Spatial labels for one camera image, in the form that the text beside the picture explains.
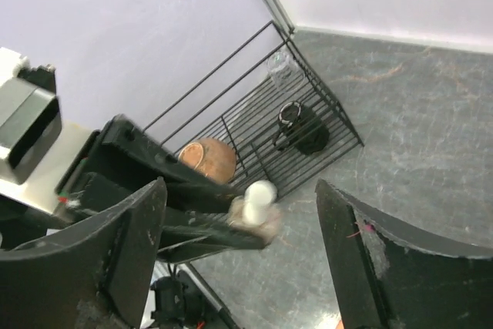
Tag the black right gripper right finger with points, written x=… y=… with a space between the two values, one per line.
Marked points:
x=390 y=274

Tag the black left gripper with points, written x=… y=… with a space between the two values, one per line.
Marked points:
x=120 y=159

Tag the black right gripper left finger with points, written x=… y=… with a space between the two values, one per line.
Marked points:
x=94 y=274

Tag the nail polish bottle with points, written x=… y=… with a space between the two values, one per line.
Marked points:
x=256 y=211

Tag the brown round container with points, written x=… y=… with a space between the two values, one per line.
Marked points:
x=211 y=157

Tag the black round jar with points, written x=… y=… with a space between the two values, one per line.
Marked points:
x=299 y=127

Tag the clear glass jar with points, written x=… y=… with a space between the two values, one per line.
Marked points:
x=284 y=71

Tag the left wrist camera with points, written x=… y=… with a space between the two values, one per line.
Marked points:
x=30 y=115

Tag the black wire basket rack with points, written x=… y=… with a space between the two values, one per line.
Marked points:
x=237 y=103

